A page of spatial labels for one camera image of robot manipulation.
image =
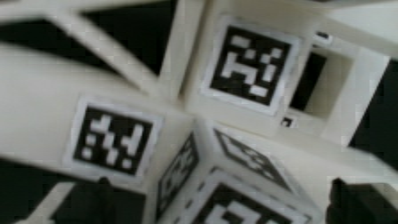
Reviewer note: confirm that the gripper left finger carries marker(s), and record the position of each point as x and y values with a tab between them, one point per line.
87	207

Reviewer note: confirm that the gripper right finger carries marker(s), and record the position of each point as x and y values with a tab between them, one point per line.
362	203

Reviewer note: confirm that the white chair leg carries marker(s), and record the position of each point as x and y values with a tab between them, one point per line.
222	184

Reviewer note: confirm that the white chair back frame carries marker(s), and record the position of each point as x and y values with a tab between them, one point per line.
357	166

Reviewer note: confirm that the white chair seat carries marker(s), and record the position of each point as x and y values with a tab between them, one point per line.
339	78

